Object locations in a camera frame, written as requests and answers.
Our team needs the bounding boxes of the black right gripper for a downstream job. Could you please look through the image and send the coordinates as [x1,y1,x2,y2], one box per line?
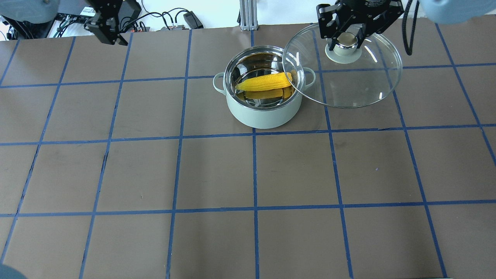
[317,0,404,51]

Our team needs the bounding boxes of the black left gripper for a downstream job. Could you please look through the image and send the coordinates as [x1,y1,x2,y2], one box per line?
[85,0,142,46]

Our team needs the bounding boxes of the glass pot lid with knob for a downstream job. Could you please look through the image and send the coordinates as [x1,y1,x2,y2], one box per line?
[283,24,403,108]

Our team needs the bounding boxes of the yellow corn cob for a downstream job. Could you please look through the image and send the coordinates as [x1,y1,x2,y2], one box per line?
[235,72,293,91]

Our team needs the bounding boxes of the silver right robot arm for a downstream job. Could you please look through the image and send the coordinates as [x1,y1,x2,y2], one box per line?
[316,0,496,55]

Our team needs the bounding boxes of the pale green steel pot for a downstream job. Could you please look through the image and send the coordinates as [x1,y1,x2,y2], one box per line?
[214,45,317,129]

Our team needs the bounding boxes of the black power adapter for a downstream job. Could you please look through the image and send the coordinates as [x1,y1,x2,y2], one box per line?
[184,11,204,29]

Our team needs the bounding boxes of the black cables bundle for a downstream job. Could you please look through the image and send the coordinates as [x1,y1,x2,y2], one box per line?
[54,0,190,33]

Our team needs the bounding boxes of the black coiled cable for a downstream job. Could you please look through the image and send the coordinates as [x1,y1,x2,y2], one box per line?
[402,0,420,55]

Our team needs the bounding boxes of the aluminium frame post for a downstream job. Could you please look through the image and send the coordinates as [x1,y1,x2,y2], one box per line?
[238,0,259,31]

